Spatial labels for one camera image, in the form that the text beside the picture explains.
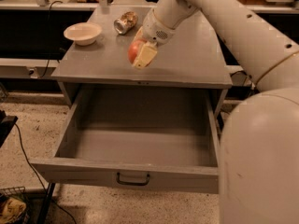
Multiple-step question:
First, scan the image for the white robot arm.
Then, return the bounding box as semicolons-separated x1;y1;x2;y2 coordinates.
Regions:
128;0;299;224

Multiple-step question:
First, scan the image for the grey cabinet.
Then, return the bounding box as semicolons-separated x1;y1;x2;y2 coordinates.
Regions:
52;7;232;109

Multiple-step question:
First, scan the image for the grey open top drawer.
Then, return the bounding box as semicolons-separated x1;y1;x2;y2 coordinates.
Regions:
31;86;218;193

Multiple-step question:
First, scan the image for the red apple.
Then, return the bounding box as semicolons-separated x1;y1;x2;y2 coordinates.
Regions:
128;39;145;63

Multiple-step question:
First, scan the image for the black drawer handle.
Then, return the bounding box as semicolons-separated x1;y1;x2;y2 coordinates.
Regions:
116;172;150;187

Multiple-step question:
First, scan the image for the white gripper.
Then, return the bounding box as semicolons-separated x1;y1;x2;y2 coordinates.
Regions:
132;9;175;69

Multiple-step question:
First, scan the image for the metal drink can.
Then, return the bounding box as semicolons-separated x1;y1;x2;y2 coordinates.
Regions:
114;11;138;35

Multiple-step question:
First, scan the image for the black cabinet leg left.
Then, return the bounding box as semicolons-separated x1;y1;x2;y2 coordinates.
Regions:
37;183;55;224

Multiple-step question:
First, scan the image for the wire basket with bag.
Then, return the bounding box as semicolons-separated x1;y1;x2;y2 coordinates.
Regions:
0;187;30;224

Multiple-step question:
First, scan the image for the black floor cable left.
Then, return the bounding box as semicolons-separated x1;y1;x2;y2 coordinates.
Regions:
13;121;78;224

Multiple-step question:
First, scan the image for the black object left edge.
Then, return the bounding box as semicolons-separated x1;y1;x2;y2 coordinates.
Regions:
0;110;18;147

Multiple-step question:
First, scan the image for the white bowl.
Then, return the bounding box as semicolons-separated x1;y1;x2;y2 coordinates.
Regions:
64;22;102;46

